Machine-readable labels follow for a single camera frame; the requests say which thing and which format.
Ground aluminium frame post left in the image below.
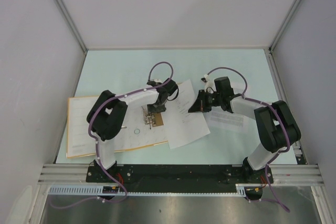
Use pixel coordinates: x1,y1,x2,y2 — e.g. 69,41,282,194
39,0,89,51

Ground aluminium frame rail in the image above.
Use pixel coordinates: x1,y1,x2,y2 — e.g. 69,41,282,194
264,49,307,165
38,164,324,186

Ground aluminium frame post right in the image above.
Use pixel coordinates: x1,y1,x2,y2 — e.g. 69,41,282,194
268,0,303,54

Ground white slotted cable duct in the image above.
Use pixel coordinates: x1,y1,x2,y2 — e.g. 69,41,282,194
48,184,265,198

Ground yellow lever arch folder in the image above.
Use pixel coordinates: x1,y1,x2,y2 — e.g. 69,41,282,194
66,79,179,158

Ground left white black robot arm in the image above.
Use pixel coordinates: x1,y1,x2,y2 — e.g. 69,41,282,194
87,78,179,182

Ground aluminium frame rail right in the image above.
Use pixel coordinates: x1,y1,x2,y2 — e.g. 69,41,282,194
264,49,307,165

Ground metal lever arch mechanism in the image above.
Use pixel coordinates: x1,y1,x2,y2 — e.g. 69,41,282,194
142,108,155,129

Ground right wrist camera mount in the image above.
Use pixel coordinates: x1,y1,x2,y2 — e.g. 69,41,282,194
201,74,214,90

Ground white printed paper sheets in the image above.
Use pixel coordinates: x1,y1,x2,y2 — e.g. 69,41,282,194
162,80,210,149

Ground brown cardboard sheet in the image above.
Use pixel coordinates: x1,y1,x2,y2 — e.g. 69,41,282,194
153,113,164,127

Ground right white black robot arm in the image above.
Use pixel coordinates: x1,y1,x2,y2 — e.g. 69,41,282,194
188,75,301,183

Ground aluminium frame rail front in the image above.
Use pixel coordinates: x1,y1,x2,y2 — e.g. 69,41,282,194
38,164,324,186

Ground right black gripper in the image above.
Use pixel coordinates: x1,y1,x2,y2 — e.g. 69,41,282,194
188,89,222,113

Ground aluminium frame post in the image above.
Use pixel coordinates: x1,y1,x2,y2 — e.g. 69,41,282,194
39,0,89,51
268,0,303,54

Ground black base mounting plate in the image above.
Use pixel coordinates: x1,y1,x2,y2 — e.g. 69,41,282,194
86,164,275,193

